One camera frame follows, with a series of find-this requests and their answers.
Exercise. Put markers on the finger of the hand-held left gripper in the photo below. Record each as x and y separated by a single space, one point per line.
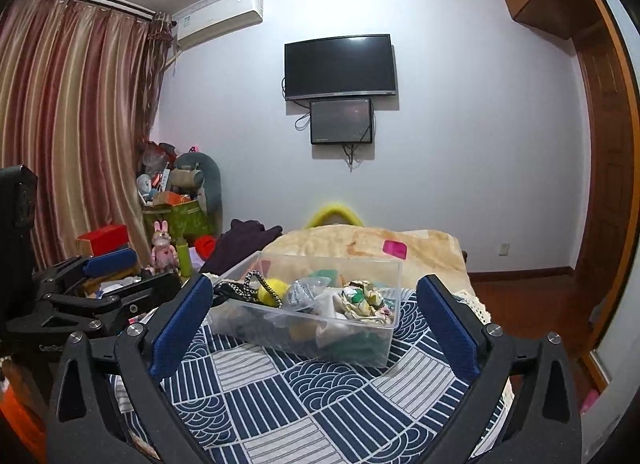
110 261
150 289

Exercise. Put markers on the white air conditioner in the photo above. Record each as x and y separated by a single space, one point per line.
220 19

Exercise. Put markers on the grey plush pillow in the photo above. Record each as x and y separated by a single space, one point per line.
212 179

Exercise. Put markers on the green and yellow sponge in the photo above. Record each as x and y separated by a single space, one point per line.
277 289

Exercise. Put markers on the striped curtain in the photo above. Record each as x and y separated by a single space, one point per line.
75 119

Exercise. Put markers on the white wall socket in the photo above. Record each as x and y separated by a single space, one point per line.
504 248

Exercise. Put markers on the white cloth pouch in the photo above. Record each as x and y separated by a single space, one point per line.
330 309

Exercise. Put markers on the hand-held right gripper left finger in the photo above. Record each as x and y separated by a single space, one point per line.
180 329

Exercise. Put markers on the floral cloth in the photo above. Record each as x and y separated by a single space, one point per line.
360 301

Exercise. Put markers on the clear plastic bin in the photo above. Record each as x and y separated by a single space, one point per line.
235 314

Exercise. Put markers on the pile of papers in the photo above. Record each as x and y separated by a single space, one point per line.
117 286

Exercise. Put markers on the red box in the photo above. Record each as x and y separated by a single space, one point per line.
102 239

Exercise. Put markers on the wall-mounted black television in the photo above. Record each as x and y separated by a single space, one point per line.
340 67

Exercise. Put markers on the red cloth item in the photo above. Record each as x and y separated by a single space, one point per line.
205 245

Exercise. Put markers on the beige blanket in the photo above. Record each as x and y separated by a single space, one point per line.
425 249

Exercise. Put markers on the dark purple clothing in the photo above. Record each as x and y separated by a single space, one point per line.
240 244

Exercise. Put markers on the wooden door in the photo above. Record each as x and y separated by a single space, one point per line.
605 169

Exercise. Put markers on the green storage box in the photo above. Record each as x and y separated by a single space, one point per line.
187 219

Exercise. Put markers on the small black monitor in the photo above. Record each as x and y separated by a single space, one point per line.
341 122

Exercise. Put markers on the blue patterned tablecloth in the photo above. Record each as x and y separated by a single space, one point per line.
300 404

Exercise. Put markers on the pile of toys and clutter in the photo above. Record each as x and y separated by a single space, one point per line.
155 164

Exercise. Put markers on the orange bag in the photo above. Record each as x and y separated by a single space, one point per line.
20 424

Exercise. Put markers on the clear plastic bag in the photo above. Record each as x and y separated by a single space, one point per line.
305 294

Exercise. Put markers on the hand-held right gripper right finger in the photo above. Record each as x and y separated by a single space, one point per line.
450 329

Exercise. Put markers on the green knit cloth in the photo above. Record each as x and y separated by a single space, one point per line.
360 344

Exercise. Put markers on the pink rabbit toy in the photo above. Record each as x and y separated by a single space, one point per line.
165 251

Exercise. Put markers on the yellow plush item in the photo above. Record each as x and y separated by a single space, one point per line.
332 209

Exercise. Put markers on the green bottle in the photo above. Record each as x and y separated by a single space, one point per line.
184 259

